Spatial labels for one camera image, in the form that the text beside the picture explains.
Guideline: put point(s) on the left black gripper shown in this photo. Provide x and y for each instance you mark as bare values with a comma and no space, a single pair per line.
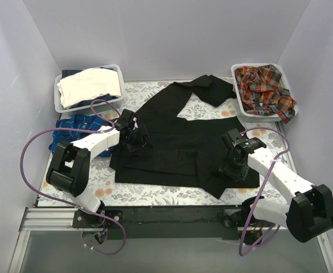
139,137

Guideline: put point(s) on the black long sleeve shirt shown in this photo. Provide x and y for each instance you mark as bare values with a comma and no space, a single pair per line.
185,153

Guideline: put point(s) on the cream white folded shirt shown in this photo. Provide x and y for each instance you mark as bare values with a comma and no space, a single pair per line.
88,84

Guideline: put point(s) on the blue plaid shirt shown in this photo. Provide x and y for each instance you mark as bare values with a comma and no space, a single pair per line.
74,130

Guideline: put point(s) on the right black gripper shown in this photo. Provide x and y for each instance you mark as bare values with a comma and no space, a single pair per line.
234,169

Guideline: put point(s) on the red plaid shirt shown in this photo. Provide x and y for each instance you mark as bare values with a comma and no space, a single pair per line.
264,91

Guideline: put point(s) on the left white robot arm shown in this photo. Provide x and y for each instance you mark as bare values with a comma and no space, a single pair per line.
70,166

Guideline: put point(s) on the floral patterned table mat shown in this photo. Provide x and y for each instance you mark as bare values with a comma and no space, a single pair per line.
101,179

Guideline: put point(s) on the right white plastic basket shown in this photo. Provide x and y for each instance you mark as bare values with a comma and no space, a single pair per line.
261,115

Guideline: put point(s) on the folded black shirt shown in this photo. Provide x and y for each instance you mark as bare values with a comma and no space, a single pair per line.
213,90

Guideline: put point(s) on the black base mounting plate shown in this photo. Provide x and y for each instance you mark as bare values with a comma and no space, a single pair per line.
148,222

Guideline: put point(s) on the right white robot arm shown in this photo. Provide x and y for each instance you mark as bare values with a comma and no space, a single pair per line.
309,209

